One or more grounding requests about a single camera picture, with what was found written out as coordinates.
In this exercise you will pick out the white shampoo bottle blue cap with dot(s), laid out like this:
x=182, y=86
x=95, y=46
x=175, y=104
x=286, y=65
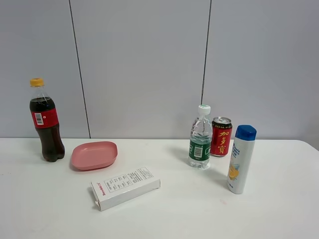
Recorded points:
x=240, y=159

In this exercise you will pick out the red herbal tea can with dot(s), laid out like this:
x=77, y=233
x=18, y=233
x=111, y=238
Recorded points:
x=222, y=130

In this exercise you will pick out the cola bottle yellow cap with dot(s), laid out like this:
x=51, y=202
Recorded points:
x=46, y=123

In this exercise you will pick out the water bottle green label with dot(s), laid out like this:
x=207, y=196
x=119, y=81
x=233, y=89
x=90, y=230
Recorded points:
x=200, y=139

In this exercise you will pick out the pink plastic dish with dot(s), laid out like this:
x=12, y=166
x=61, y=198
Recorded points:
x=94, y=155

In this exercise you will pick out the white cardboard box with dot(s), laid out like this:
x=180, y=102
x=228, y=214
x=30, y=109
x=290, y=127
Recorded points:
x=118, y=189

